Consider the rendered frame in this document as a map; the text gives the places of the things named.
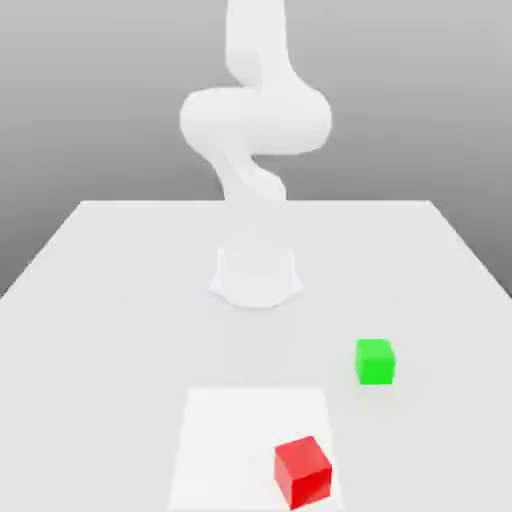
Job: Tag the small red cube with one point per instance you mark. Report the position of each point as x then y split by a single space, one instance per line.
300 472

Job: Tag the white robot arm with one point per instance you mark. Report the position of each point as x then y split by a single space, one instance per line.
256 120

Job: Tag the small green cube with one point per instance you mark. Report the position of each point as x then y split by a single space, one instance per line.
374 362

